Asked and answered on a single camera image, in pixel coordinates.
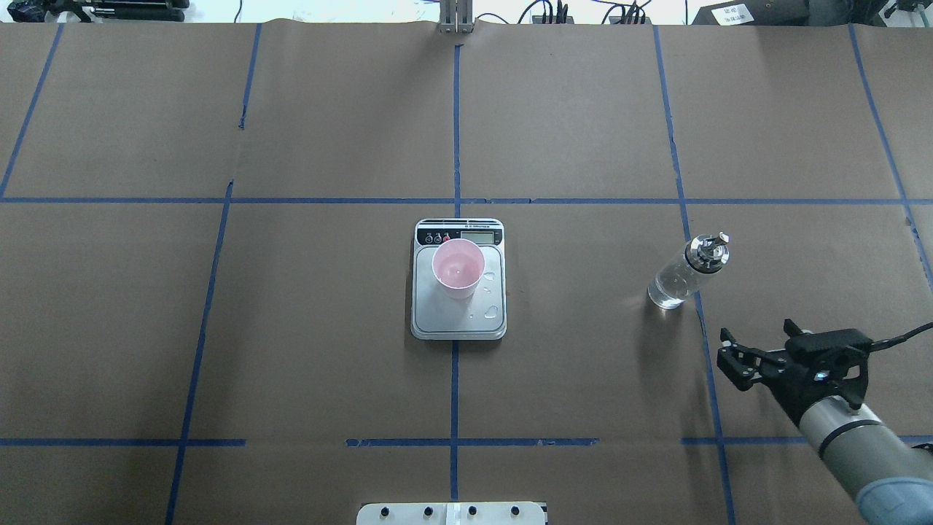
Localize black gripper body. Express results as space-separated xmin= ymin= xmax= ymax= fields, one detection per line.
xmin=765 ymin=354 xmax=867 ymax=427

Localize clear glass sauce bottle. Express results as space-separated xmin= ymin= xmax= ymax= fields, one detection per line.
xmin=647 ymin=230 xmax=730 ymax=310

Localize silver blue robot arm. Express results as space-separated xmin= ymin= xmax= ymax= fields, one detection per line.
xmin=717 ymin=319 xmax=932 ymax=524

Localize silver digital kitchen scale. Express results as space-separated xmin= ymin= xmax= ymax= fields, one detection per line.
xmin=410 ymin=218 xmax=507 ymax=341

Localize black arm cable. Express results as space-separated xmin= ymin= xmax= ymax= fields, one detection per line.
xmin=867 ymin=321 xmax=933 ymax=352

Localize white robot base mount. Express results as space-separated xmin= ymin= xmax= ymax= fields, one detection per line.
xmin=356 ymin=501 xmax=549 ymax=524

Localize aluminium frame post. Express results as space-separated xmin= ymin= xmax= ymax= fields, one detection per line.
xmin=437 ymin=0 xmax=475 ymax=34

